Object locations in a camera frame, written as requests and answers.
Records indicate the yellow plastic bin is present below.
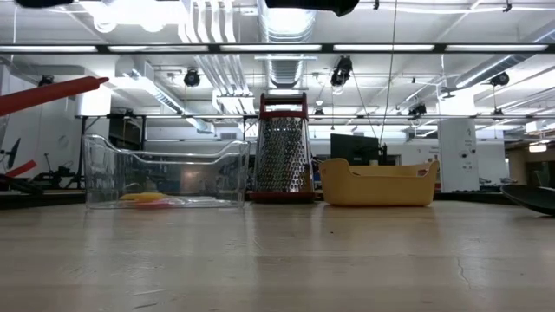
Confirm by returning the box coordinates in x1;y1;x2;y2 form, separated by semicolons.
319;158;441;207

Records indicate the white square pillar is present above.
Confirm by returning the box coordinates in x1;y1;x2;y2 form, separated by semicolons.
436;117;480;194

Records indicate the black monitor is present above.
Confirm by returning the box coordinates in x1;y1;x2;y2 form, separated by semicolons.
329;133;388;167

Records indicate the yellow mini spatula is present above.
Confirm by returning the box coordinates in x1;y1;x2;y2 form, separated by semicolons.
119;192;169;203

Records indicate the black nylon spoon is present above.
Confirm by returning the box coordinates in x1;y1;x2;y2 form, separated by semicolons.
499;183;555;217

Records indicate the red steel box grater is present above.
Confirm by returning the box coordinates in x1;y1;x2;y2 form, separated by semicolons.
249;92;317;205

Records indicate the clear plastic bin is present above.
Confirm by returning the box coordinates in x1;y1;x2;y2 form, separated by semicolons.
82;133;251;211

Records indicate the black aluminium table frame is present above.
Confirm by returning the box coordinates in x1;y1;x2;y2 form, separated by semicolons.
0;42;555;211

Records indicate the red silicone spatula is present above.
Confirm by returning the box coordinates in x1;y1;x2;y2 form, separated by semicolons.
0;75;110;117

